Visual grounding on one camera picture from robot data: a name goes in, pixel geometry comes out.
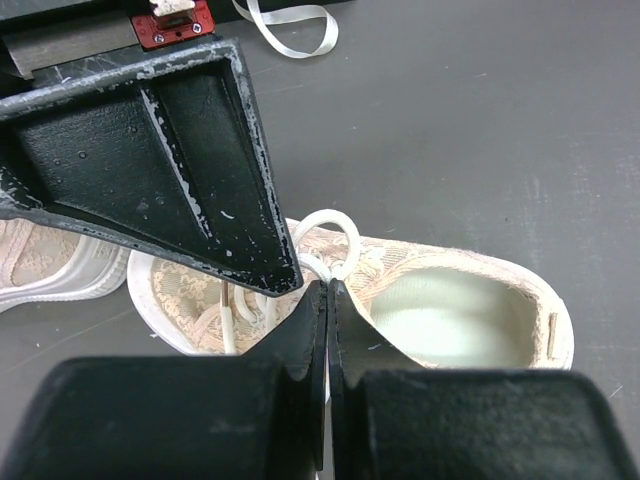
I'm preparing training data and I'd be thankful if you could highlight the white shoelace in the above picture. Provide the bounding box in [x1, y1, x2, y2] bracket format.
[219, 209, 362, 355]

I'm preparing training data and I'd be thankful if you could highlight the beige lace sneaker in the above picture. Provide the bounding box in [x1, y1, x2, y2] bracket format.
[127, 234, 575, 370]
[1, 219, 130, 312]

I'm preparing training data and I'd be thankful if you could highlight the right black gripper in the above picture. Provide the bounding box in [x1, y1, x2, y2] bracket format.
[1, 1, 302, 297]

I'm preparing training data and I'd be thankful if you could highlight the white ribbon loop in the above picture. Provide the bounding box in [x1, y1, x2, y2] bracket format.
[232, 0, 340, 60]

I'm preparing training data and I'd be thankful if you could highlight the dark framed display box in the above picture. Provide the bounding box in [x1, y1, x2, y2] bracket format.
[208, 0, 347, 23]

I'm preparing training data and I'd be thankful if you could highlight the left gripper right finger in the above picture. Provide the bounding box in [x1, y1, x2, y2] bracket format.
[327, 280, 639, 479]

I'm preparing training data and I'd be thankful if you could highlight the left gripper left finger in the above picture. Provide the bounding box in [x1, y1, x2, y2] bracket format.
[1, 281, 327, 479]

